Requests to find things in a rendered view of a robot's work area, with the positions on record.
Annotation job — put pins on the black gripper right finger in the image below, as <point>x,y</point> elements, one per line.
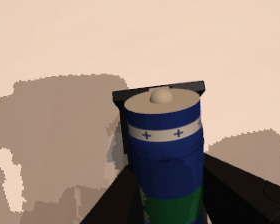
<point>233,196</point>

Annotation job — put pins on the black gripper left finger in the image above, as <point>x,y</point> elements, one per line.
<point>121,203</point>

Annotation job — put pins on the blue cylindrical battery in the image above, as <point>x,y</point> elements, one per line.
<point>167,148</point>

